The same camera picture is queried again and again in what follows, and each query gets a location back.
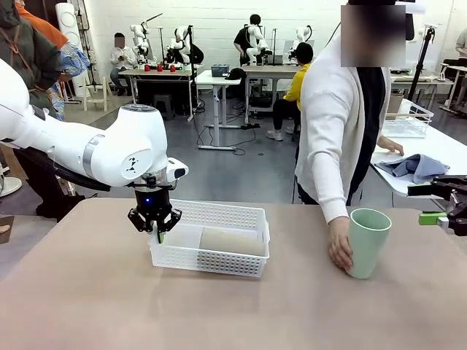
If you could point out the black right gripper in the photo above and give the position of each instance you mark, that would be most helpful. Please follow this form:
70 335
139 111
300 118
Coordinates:
460 204

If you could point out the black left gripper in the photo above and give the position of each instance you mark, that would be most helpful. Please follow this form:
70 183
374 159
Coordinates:
153 202

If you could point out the blue cloth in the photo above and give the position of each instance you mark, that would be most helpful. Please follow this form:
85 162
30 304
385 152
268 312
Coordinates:
416 167

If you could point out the white perforated plastic basket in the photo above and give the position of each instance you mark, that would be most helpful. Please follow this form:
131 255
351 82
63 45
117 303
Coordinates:
182 259

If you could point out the pale green cup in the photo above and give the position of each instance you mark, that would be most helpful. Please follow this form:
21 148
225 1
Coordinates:
368 248

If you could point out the person's right forearm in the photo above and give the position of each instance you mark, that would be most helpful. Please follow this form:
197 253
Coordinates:
333 189

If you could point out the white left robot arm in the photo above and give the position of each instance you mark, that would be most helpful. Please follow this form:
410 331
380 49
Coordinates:
127 138

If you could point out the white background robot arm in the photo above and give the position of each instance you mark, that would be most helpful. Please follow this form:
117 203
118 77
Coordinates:
255 40
303 33
180 40
140 40

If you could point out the person's left hand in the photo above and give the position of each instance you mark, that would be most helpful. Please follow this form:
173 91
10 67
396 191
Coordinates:
390 146

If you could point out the person's right hand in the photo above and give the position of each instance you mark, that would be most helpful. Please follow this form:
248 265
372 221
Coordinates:
338 246

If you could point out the white side table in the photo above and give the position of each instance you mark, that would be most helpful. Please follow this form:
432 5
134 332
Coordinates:
438 149

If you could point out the white cup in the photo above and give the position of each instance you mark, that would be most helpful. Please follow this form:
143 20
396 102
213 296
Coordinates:
406 105

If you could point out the grey plastic stool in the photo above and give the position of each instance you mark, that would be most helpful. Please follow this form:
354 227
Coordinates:
162 105

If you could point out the long background work table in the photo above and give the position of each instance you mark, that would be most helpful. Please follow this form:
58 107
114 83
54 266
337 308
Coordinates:
419 79

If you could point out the person in white cardigan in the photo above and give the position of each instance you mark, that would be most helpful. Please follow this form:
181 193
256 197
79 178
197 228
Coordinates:
328 120

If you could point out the black power strip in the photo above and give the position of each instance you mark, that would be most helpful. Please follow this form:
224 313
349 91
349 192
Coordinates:
251 125

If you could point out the small white desk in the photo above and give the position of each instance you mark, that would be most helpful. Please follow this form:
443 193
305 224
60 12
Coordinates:
456 67

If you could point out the white wooden stool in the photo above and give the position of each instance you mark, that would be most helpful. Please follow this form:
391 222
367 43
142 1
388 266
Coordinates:
85 91

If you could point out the wooden top work table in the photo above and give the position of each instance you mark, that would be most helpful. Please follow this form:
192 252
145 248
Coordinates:
157 72

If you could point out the brown board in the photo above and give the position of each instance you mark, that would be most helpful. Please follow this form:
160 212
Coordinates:
5 229

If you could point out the white round fan base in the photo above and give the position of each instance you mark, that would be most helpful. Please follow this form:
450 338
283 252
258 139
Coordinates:
9 186

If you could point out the white standing desk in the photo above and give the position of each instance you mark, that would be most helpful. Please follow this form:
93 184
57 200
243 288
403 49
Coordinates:
215 78

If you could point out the blue box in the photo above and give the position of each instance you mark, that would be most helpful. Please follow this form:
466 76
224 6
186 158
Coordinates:
220 70

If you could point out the seated person in white shirt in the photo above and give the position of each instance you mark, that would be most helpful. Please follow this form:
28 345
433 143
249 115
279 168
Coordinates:
120 58

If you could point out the black cap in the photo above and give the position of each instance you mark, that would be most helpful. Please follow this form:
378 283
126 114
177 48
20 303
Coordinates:
235 74

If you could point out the seated person in grey top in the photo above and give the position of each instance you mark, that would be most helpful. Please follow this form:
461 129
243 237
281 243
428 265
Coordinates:
461 40

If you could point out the person in yellow jacket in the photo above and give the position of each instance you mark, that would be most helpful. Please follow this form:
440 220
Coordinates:
295 87

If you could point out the brown top robot table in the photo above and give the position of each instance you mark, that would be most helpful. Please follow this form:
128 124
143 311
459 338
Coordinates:
266 69

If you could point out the person in black shirt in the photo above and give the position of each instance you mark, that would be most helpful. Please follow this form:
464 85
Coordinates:
241 40

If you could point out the person in dark green jacket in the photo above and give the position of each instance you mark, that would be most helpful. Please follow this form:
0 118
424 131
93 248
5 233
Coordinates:
33 54

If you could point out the figure in orange clothes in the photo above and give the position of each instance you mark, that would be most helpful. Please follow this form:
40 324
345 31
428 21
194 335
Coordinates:
44 29

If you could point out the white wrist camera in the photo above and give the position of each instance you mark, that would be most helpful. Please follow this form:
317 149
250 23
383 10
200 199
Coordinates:
178 169

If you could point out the black camera tripod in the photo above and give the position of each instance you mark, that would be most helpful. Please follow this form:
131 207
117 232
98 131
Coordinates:
420 65

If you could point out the black camera pole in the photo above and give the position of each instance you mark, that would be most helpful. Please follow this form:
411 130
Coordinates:
190 73

